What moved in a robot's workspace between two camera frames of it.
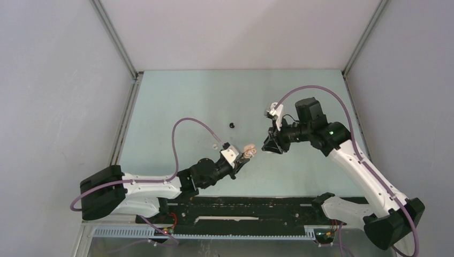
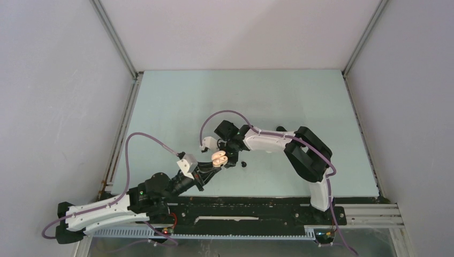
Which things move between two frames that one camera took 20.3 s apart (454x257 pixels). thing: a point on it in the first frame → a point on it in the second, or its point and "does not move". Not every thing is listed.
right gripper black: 271,144 → 232,161
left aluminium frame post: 101,12 does not move
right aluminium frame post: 380,7 does not move
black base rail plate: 240,216 does not move
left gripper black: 239,163 → 204,177
